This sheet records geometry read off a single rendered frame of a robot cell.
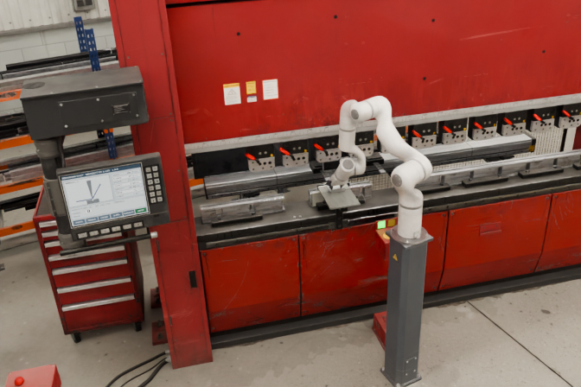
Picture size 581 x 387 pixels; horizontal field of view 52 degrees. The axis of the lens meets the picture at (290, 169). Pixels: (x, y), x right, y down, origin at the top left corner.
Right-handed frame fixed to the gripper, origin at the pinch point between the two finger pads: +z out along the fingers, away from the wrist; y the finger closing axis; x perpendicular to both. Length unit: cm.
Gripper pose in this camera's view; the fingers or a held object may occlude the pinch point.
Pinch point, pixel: (335, 185)
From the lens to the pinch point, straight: 359.0
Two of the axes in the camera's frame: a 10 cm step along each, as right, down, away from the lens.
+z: -1.4, 3.9, 9.1
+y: -9.7, 1.5, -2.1
